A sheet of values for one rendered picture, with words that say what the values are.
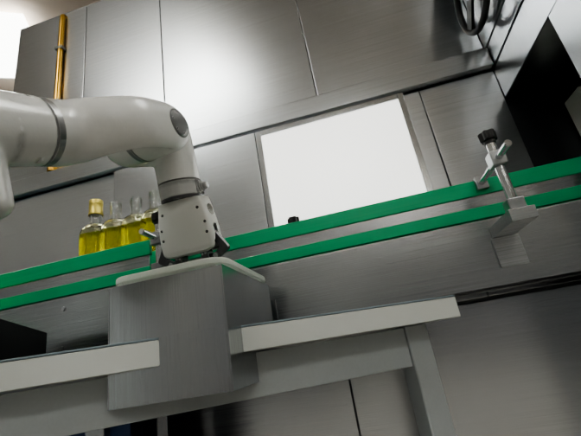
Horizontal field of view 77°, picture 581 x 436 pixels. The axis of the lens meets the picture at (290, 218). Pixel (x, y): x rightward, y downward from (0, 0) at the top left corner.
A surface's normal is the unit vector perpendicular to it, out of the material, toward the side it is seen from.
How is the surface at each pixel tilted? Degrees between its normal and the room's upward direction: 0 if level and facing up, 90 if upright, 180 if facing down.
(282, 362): 90
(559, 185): 90
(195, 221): 106
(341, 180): 90
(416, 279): 90
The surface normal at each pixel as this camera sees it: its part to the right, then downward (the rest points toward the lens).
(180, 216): -0.15, -0.04
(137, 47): -0.22, -0.30
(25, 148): 0.79, 0.58
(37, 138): 0.89, 0.35
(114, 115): 0.51, -0.23
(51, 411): 0.24, -0.37
